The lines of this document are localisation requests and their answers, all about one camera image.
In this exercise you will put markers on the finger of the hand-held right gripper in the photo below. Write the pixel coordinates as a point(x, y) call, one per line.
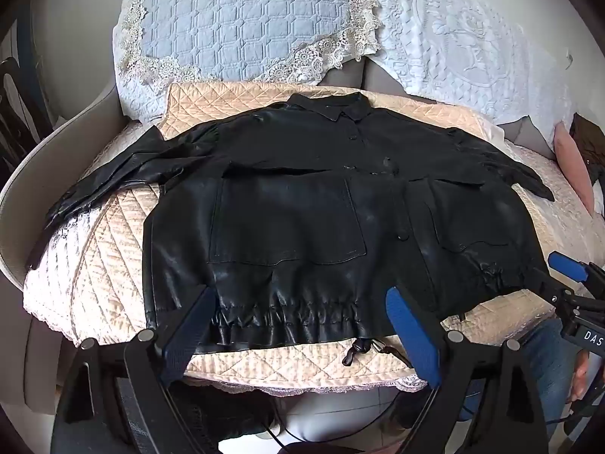
point(567, 266)
point(548, 286)

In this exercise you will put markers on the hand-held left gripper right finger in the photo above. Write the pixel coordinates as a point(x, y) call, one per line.
point(411, 335)

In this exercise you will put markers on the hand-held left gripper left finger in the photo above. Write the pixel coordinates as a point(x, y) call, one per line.
point(189, 335)

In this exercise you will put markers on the black leather jacket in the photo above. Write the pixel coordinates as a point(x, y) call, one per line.
point(293, 208)

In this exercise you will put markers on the person's right hand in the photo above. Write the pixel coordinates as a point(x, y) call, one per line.
point(579, 376)

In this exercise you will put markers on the person's jeans leg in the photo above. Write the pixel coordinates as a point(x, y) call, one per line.
point(543, 354)

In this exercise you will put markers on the beige quilted mat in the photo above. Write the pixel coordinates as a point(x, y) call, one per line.
point(123, 265)

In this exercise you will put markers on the pink cushion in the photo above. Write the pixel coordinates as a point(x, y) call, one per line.
point(572, 165)

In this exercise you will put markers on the brown cloth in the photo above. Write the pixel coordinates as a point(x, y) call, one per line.
point(591, 142)

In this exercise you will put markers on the cream floral embroidered seat cover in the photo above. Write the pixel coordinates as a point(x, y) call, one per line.
point(56, 265)

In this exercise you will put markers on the grey-beige sofa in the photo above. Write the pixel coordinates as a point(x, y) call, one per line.
point(19, 198)

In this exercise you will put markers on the white embossed sofa cover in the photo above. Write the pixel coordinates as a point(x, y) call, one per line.
point(449, 56)

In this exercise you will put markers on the dark wooden chair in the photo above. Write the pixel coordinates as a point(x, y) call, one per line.
point(19, 94)

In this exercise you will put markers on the blue quilted lace-trimmed cover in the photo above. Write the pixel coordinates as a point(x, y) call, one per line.
point(236, 19)

